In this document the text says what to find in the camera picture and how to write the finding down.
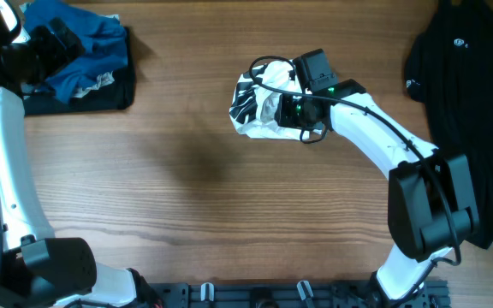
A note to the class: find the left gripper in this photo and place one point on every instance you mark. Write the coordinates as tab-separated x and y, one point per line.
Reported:
43	38

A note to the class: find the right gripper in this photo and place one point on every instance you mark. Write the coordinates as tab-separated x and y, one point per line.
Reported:
284	115

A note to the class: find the white t-shirt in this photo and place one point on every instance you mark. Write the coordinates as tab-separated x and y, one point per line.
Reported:
253	108

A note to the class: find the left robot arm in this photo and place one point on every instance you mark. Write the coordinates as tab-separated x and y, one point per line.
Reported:
38	269

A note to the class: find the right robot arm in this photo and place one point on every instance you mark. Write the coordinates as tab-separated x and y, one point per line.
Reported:
431	200

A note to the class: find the light grey folded garment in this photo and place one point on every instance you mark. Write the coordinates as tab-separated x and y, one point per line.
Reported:
96	82

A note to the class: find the blue polo shirt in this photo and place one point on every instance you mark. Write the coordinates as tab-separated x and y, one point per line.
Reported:
96	51

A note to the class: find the black folded garment left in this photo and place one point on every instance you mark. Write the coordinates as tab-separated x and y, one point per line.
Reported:
118	95

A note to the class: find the black t-shirt with logo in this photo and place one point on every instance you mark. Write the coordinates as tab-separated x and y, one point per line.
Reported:
450	71

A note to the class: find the right grey rail clip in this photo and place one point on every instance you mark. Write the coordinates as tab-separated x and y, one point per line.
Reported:
304	290

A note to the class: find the grey rail clip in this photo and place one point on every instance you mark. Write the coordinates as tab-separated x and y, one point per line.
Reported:
304	290
207	292

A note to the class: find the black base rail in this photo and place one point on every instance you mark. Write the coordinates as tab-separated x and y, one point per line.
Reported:
337	294

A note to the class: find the left grey rail clip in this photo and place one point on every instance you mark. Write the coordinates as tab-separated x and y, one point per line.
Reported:
207	292

